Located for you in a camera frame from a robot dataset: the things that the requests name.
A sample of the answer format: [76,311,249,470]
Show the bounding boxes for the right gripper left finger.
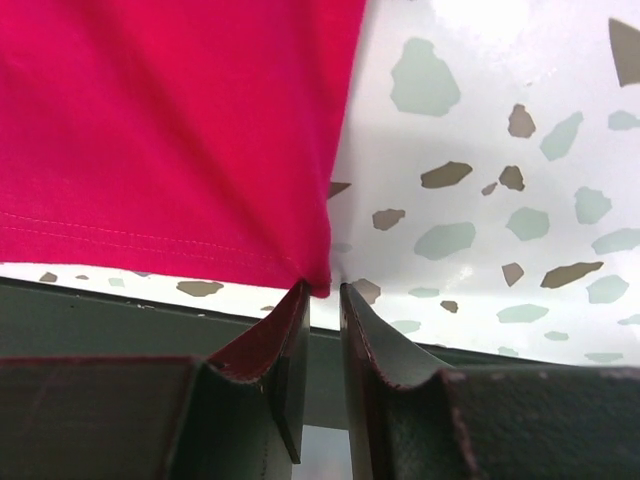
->
[1,282,310,479]

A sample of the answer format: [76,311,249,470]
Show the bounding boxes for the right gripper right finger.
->
[340,284,639,479]

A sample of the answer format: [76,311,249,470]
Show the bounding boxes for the pink t shirt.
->
[1,1,365,297]

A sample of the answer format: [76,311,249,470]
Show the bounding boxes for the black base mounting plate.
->
[0,274,640,431]

